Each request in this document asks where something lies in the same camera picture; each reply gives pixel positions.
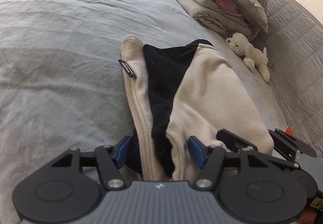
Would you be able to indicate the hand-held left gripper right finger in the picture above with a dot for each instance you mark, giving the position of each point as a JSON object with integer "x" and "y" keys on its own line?
{"x": 195, "y": 150}

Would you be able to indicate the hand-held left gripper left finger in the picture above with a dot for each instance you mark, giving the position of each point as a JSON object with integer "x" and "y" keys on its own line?
{"x": 123, "y": 150}

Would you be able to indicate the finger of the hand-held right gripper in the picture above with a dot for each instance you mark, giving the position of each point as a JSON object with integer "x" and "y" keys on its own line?
{"x": 290, "y": 143}
{"x": 232, "y": 138}

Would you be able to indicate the cream and black sweatshirt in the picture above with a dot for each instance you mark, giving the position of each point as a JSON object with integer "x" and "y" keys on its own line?
{"x": 214, "y": 92}

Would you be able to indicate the white plush dog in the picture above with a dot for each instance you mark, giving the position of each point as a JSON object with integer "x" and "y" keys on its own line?
{"x": 248, "y": 53}

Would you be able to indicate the grey quilted headboard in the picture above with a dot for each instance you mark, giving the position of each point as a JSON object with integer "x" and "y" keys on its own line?
{"x": 297, "y": 50}

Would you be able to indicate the bed with grey sheet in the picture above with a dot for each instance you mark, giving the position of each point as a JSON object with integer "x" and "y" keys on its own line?
{"x": 63, "y": 62}

